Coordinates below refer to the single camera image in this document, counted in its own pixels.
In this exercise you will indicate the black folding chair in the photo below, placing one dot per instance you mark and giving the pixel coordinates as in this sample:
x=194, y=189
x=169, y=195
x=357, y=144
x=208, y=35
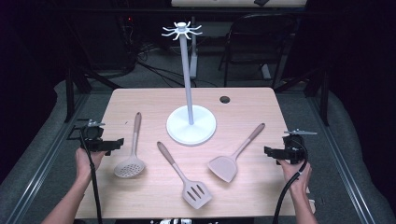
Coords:
x=261, y=40

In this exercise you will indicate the dark object on background table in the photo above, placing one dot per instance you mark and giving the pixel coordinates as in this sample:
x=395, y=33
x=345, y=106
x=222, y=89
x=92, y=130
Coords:
x=261, y=2

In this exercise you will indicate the person's left hand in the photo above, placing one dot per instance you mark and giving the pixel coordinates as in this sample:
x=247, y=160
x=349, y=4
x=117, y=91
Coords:
x=82, y=165

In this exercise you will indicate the white table leg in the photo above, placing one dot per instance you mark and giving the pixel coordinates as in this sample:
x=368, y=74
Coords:
x=193, y=62

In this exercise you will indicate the dark electronics with red light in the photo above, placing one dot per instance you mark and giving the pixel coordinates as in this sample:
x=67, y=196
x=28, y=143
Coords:
x=127, y=31

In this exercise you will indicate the white table foot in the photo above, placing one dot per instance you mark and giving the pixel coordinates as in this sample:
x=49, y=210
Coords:
x=266, y=72

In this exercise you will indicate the aluminium floor rail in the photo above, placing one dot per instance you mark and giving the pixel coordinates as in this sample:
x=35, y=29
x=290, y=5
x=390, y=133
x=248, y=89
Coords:
x=342, y=168
x=40, y=174

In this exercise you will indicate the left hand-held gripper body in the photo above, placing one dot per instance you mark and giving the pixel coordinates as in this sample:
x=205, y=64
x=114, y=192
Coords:
x=93, y=133

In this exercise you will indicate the person's right hand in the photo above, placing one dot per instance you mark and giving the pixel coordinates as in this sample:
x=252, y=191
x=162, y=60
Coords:
x=303, y=183

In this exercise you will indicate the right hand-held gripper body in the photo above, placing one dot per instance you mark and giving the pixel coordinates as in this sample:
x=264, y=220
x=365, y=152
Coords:
x=294, y=149

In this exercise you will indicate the black metal stand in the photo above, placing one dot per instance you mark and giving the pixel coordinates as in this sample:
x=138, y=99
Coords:
x=70, y=93
x=325, y=99

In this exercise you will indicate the beige solid spatula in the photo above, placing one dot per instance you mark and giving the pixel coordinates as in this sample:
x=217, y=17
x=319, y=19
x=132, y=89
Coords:
x=224, y=168

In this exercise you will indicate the white utensil rack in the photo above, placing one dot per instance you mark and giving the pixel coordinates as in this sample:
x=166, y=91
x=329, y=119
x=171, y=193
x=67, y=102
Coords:
x=199, y=130

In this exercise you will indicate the beige slotted spatula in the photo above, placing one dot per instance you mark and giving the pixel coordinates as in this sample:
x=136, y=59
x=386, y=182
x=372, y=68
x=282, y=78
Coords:
x=196, y=193

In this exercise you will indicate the beige skimmer spoon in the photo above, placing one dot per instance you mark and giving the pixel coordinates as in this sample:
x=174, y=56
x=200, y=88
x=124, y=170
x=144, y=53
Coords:
x=129, y=169

